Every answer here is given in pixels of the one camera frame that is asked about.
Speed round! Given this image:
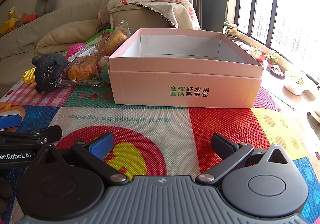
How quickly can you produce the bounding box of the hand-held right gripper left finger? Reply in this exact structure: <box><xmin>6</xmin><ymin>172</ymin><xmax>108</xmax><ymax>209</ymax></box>
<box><xmin>32</xmin><ymin>132</ymin><xmax>128</xmax><ymax>185</ymax></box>

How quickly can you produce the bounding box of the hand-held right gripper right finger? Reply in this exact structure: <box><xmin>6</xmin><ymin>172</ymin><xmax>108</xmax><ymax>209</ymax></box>
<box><xmin>195</xmin><ymin>133</ymin><xmax>292</xmax><ymax>186</ymax></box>

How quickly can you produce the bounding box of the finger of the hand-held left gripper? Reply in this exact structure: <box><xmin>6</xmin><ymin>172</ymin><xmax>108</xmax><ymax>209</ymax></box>
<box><xmin>0</xmin><ymin>125</ymin><xmax>63</xmax><ymax>146</ymax></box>
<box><xmin>0</xmin><ymin>113</ymin><xmax>24</xmax><ymax>131</ymax></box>

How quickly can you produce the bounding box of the black cat plush toy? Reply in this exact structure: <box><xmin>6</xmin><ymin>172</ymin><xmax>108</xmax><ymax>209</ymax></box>
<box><xmin>31</xmin><ymin>52</ymin><xmax>69</xmax><ymax>94</ymax></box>

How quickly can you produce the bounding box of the clear-wrapped bread packet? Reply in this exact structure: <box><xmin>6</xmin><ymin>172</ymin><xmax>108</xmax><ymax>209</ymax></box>
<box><xmin>55</xmin><ymin>45</ymin><xmax>106</xmax><ymax>87</ymax></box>
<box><xmin>96</xmin><ymin>20</ymin><xmax>132</xmax><ymax>57</ymax></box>

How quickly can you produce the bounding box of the pink cardboard box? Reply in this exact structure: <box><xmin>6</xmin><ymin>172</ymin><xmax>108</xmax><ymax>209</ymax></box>
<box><xmin>108</xmin><ymin>28</ymin><xmax>264</xmax><ymax>109</ymax></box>

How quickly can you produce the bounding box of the yellow corn toy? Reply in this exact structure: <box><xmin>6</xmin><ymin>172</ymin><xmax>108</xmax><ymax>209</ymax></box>
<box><xmin>23</xmin><ymin>68</ymin><xmax>36</xmax><ymax>84</ymax></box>

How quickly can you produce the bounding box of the colourful printed play mat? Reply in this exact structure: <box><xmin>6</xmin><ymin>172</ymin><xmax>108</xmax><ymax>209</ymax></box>
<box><xmin>0</xmin><ymin>29</ymin><xmax>320</xmax><ymax>224</ymax></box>

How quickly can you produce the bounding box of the pastel cow squishy toy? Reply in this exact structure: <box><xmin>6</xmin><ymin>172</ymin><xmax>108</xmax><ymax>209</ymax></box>
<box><xmin>99</xmin><ymin>56</ymin><xmax>112</xmax><ymax>86</ymax></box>

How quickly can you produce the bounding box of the beige sofa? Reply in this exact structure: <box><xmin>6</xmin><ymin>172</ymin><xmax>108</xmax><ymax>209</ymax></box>
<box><xmin>0</xmin><ymin>0</ymin><xmax>110</xmax><ymax>96</ymax></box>

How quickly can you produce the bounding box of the dark shallow dish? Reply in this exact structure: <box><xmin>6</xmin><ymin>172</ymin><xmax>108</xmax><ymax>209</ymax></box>
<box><xmin>270</xmin><ymin>65</ymin><xmax>286</xmax><ymax>78</ymax></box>

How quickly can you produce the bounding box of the pink plastic strainer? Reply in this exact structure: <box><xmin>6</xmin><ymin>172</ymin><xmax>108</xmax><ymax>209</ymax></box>
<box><xmin>67</xmin><ymin>42</ymin><xmax>86</xmax><ymax>56</ymax></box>

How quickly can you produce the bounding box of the white flower pot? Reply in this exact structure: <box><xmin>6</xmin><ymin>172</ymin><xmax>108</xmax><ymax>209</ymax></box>
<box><xmin>284</xmin><ymin>70</ymin><xmax>307</xmax><ymax>95</ymax></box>

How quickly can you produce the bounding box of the red potted plant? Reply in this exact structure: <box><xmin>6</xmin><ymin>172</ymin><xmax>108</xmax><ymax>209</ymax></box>
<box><xmin>249</xmin><ymin>45</ymin><xmax>267</xmax><ymax>62</ymax></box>

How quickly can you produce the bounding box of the brown plush toy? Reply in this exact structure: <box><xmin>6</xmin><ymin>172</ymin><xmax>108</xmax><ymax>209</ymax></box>
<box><xmin>15</xmin><ymin>13</ymin><xmax>28</xmax><ymax>28</ymax></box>

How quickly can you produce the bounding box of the yellow duck plush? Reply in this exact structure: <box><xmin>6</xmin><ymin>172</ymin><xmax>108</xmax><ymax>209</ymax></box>
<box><xmin>0</xmin><ymin>6</ymin><xmax>17</xmax><ymax>35</ymax></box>

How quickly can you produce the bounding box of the beige folded blanket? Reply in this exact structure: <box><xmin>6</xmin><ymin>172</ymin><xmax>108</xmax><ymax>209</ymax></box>
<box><xmin>36</xmin><ymin>19</ymin><xmax>111</xmax><ymax>55</ymax></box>

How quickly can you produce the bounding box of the small green potted plant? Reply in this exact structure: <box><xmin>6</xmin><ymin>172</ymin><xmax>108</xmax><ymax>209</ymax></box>
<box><xmin>266</xmin><ymin>50</ymin><xmax>279</xmax><ymax>66</ymax></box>

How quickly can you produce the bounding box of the grey neck pillow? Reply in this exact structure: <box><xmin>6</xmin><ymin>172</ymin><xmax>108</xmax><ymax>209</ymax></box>
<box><xmin>35</xmin><ymin>0</ymin><xmax>57</xmax><ymax>17</ymax></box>

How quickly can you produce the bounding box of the beige leather armrest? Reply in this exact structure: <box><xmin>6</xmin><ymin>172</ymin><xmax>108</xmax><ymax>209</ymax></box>
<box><xmin>109</xmin><ymin>4</ymin><xmax>175</xmax><ymax>31</ymax></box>

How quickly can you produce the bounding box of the grey woven cloth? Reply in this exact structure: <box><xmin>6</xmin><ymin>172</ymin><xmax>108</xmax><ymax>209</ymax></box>
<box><xmin>131</xmin><ymin>1</ymin><xmax>188</xmax><ymax>30</ymax></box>

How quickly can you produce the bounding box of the black window frame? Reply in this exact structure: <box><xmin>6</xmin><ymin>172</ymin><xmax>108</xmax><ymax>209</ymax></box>
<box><xmin>226</xmin><ymin>0</ymin><xmax>320</xmax><ymax>50</ymax></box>

